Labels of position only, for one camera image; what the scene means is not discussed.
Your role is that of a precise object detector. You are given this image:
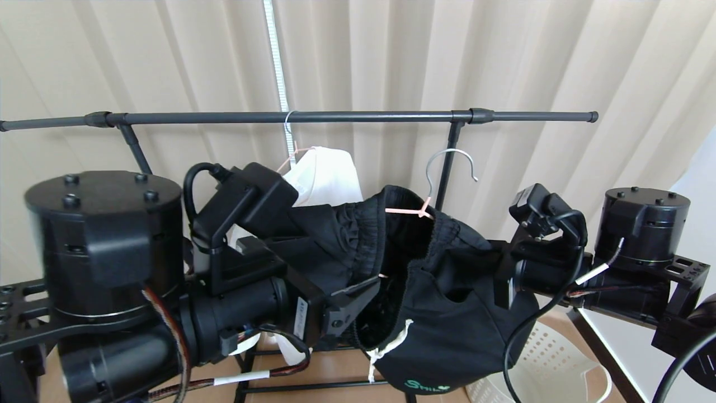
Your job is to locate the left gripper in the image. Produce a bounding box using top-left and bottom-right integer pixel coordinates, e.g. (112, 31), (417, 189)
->
(180, 275), (382, 365)

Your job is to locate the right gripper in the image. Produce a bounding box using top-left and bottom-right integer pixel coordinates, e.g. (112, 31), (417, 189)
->
(494, 240), (595, 310)

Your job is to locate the black garment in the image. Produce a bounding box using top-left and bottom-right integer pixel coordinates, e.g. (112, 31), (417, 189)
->
(286, 185), (541, 396)

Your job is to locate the white printed t-shirt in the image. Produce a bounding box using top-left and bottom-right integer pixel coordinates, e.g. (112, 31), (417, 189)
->
(226, 146), (365, 365)

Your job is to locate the pink clothes hanger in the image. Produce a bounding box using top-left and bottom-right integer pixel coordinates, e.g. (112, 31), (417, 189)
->
(276, 110), (315, 173)
(378, 148), (479, 279)

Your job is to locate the white laundry basket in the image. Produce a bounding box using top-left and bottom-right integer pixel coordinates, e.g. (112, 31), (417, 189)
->
(465, 321), (614, 403)

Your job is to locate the black clothes rack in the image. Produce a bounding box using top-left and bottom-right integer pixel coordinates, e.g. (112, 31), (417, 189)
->
(0, 107), (599, 403)

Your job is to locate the beige curtain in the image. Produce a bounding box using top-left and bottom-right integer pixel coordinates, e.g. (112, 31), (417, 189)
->
(0, 0), (716, 280)

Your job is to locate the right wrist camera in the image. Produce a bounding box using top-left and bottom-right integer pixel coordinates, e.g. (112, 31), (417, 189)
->
(508, 183), (589, 250)

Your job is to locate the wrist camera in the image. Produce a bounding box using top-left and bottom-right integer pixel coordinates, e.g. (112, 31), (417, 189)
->
(508, 183), (589, 250)
(183, 162), (300, 298)

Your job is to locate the black cable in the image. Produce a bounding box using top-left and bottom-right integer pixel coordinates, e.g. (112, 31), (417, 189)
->
(502, 210), (716, 403)

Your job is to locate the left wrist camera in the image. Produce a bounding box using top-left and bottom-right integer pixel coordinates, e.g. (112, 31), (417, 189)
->
(183, 162), (300, 298)

